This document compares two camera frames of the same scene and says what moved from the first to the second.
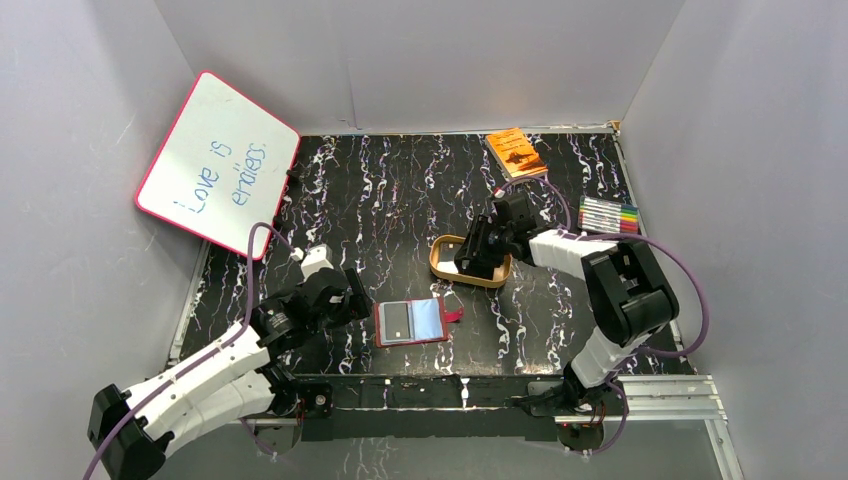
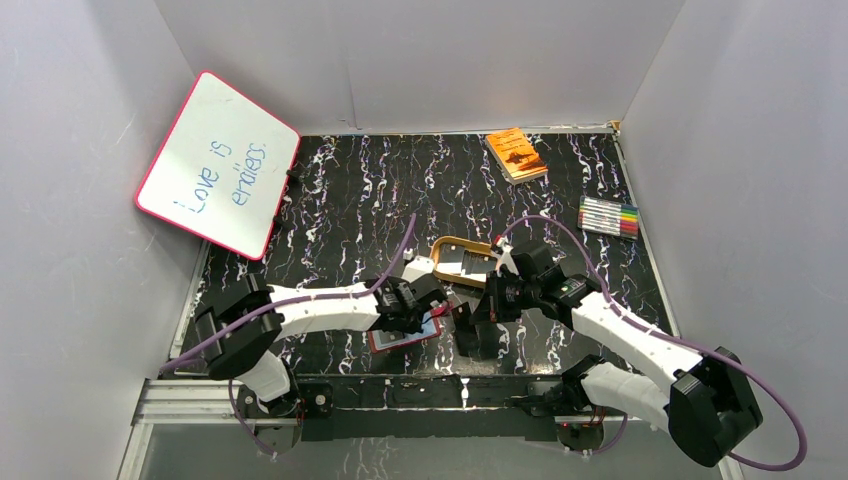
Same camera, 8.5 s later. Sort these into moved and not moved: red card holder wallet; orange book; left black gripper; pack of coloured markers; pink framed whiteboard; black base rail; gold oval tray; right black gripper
Moved: left black gripper; red card holder wallet; right black gripper
Not moved: pack of coloured markers; black base rail; pink framed whiteboard; orange book; gold oval tray
